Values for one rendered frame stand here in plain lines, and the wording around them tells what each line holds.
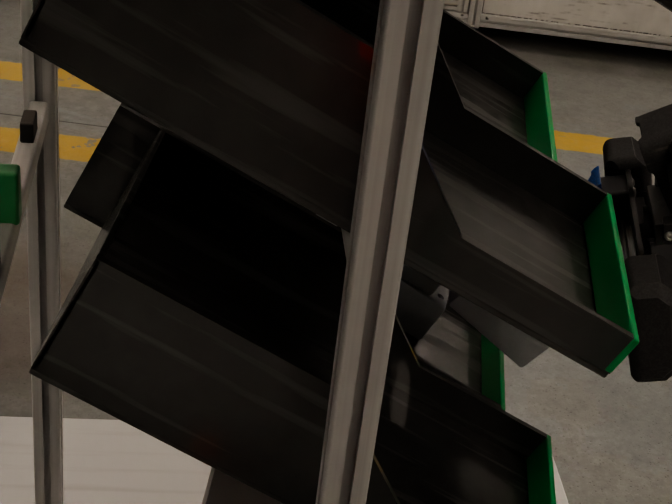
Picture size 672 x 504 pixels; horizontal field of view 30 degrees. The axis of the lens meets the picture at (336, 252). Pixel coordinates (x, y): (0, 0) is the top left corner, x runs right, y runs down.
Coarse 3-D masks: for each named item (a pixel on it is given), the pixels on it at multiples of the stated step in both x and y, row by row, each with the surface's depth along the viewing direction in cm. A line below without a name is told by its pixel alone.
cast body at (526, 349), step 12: (456, 300) 73; (468, 312) 74; (480, 312) 74; (480, 324) 74; (492, 324) 74; (504, 324) 74; (492, 336) 74; (504, 336) 74; (516, 336) 74; (528, 336) 74; (504, 348) 75; (516, 348) 75; (528, 348) 75; (540, 348) 74; (516, 360) 75; (528, 360) 75
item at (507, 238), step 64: (64, 0) 47; (128, 0) 47; (192, 0) 47; (256, 0) 47; (320, 0) 60; (64, 64) 49; (128, 64) 48; (192, 64) 48; (256, 64) 48; (320, 64) 48; (192, 128) 50; (256, 128) 49; (320, 128) 49; (448, 128) 62; (320, 192) 51; (448, 192) 59; (512, 192) 63; (576, 192) 64; (448, 256) 52; (512, 256) 57; (576, 256) 61; (512, 320) 53; (576, 320) 53
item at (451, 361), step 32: (128, 128) 67; (96, 160) 68; (128, 160) 68; (96, 192) 69; (96, 224) 70; (448, 320) 82; (416, 352) 77; (448, 352) 79; (480, 352) 82; (480, 384) 79
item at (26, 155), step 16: (32, 144) 74; (16, 160) 72; (32, 160) 72; (32, 176) 73; (0, 224) 66; (0, 240) 65; (16, 240) 67; (0, 256) 63; (0, 272) 62; (0, 288) 62; (0, 304) 62
